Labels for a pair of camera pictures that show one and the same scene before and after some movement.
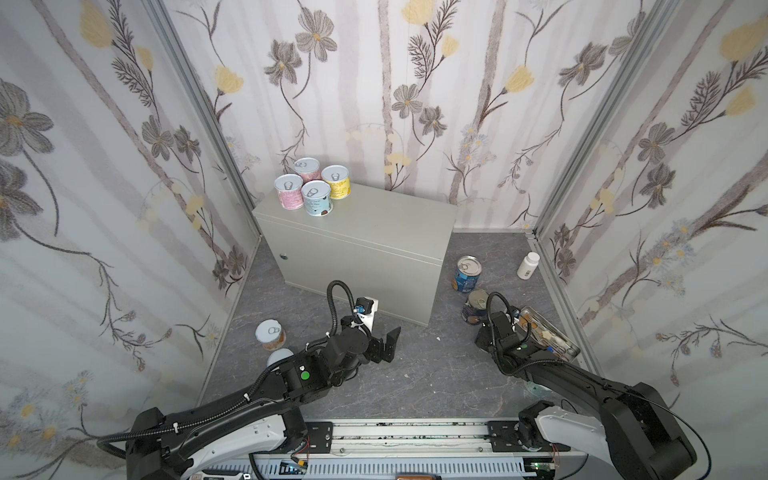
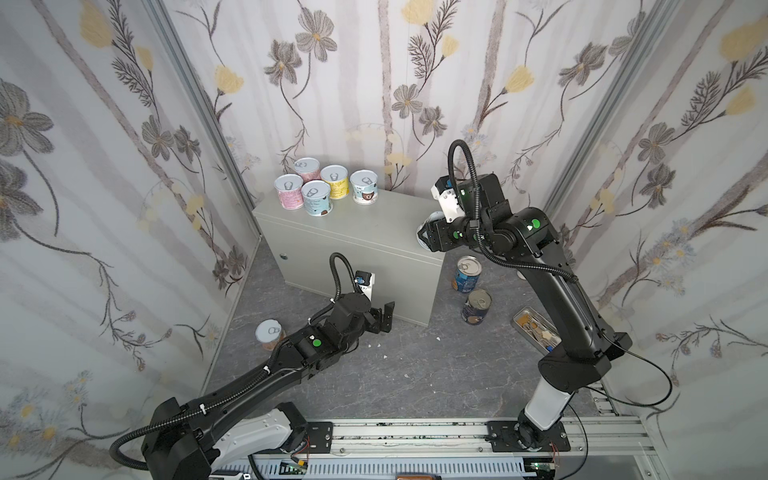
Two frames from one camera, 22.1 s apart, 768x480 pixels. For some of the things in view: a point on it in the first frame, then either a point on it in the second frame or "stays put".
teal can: x=317 y=198 stays put
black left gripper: x=377 y=345 -> x=377 y=317
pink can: x=290 y=192 stays put
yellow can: x=339 y=179 stays put
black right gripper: x=527 y=335 -> x=438 y=235
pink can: x=308 y=168 stays put
